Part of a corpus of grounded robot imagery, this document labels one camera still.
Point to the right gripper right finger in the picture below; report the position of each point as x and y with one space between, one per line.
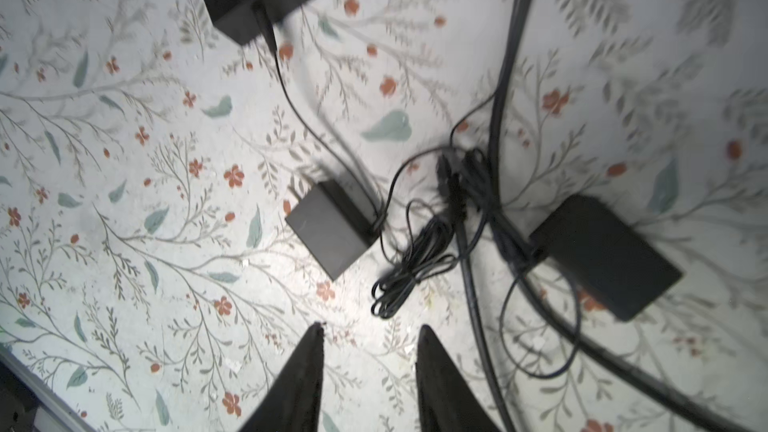
445 401

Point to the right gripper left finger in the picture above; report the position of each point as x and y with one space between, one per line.
293 403

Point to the black power adapter with cord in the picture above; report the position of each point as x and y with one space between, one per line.
337 233

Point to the floral patterned table mat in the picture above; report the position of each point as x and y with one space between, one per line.
149 277

